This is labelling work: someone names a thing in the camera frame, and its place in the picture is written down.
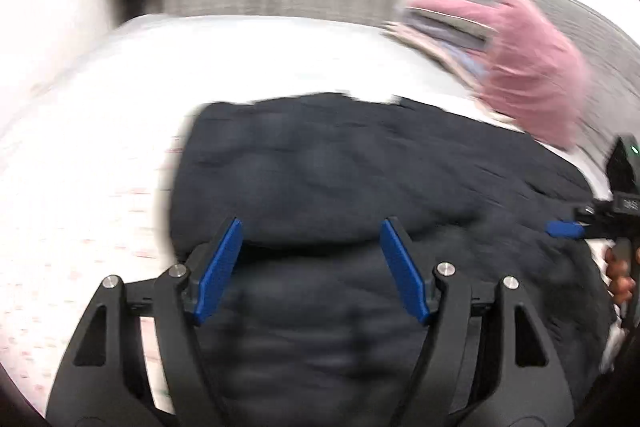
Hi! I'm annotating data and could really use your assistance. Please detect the folded grey pink blankets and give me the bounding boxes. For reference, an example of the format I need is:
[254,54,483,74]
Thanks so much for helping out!
[382,6,495,91]

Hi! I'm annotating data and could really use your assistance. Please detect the cherry print bed sheet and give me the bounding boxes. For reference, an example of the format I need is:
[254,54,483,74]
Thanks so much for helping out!
[1,79,194,412]

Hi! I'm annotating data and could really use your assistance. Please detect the black quilted puffer jacket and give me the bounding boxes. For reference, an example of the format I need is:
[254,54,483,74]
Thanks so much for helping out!
[167,92,618,427]

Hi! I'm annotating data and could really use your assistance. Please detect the pink velvet pillow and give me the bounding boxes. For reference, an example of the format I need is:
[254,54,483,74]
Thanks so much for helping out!
[409,0,589,150]

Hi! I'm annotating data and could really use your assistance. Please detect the person's right hand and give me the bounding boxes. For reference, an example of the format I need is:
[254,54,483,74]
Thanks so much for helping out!
[604,247,636,306]

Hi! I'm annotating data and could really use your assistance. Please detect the grey padded headboard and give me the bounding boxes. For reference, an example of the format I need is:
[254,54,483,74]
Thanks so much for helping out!
[462,0,640,188]

